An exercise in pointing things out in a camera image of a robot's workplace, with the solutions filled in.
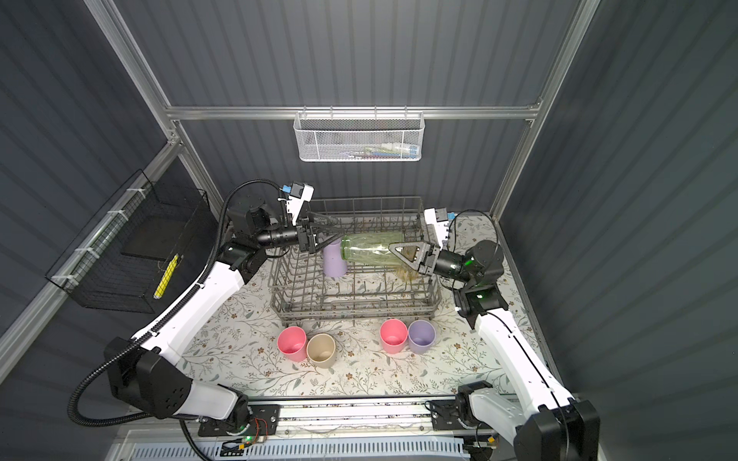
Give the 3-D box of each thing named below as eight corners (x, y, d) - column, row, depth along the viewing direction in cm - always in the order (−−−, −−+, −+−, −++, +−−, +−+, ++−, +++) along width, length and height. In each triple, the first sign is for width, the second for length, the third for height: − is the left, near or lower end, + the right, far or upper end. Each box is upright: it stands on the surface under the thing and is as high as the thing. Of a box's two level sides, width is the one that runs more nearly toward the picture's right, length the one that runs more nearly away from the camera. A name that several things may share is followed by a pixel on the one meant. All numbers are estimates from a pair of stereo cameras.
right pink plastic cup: (380, 353, 87) (380, 341, 79) (380, 333, 91) (380, 319, 83) (405, 353, 87) (408, 341, 79) (404, 333, 91) (407, 319, 83)
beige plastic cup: (311, 373, 83) (304, 362, 75) (315, 346, 88) (308, 333, 80) (334, 373, 83) (329, 362, 75) (336, 346, 88) (332, 333, 80)
